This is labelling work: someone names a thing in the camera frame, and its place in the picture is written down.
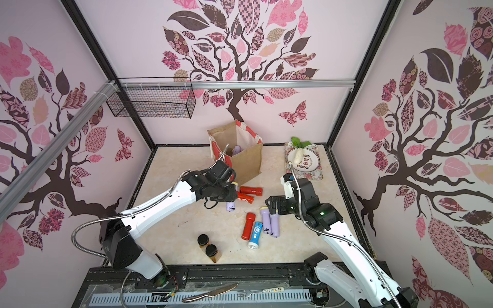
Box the purple flashlight yellow ring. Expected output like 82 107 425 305
225 182 239 213

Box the red flashlight silver head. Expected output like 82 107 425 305
238 192 254 204

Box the purple flashlight yellow head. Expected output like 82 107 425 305
232 145 242 156

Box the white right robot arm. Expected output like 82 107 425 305
261 173 419 307

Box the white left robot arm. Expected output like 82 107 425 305
71 160 238 289

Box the red and brown tote bag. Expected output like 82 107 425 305
207 121 263 185

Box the red flashlight top right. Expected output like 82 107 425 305
240 186 263 196

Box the floral plate with radish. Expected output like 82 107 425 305
284 137 323 181

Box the red flashlight upright row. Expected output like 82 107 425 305
241 213 256 241

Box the blue flashlight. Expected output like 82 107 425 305
247 222 263 250

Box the black cap jar rear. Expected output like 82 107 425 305
197 234 210 253

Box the black cap jar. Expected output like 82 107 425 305
197 234 210 253
205 244 221 263

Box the black cap jar front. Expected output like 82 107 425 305
205 244 221 263

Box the silver fork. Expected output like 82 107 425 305
237 287 285 299

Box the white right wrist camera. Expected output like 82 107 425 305
281 173 295 200

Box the black wire basket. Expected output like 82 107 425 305
106 77 196 119

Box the aluminium rail back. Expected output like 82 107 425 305
120 78 356 90

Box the aluminium rail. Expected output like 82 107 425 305
1 80 118 222
120 78 356 90

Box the wooden handled knife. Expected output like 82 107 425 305
182 283 238 304

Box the white cable duct strip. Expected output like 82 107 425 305
88 289 312 307

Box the aluminium rail left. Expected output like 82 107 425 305
1 80 118 222

